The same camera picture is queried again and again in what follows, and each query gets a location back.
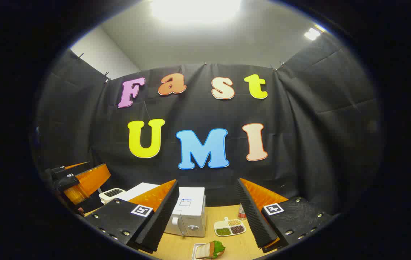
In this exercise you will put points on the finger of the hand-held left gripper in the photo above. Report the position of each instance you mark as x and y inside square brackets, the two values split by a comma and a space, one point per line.
[88, 182]
[70, 170]

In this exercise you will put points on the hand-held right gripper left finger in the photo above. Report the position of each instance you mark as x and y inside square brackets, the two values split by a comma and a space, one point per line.
[162, 216]

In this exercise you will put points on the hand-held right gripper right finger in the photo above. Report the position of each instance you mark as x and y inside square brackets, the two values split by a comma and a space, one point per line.
[254, 220]

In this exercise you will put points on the white microwave oven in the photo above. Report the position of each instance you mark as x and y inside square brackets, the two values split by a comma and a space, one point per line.
[191, 213]

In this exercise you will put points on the sandwich with lettuce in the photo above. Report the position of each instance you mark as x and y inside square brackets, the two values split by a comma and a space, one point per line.
[213, 250]

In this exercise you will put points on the clear bottle with red label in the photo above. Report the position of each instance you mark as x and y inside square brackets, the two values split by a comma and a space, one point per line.
[241, 212]

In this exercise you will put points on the white divided dish with beans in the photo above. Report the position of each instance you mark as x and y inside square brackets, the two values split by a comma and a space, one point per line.
[230, 227]

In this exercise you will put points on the white toaster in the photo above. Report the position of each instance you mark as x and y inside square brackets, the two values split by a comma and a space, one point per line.
[113, 195]

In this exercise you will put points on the small white rectangular tray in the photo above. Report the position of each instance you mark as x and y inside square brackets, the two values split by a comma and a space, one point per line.
[195, 252]

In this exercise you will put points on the black backdrop cloth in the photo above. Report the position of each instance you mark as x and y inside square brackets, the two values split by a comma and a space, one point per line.
[198, 115]

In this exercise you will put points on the small ceiling light panel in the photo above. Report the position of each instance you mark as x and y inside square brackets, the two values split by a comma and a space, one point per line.
[313, 33]

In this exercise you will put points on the large ceiling light panel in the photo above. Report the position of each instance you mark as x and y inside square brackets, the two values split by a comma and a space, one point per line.
[196, 9]

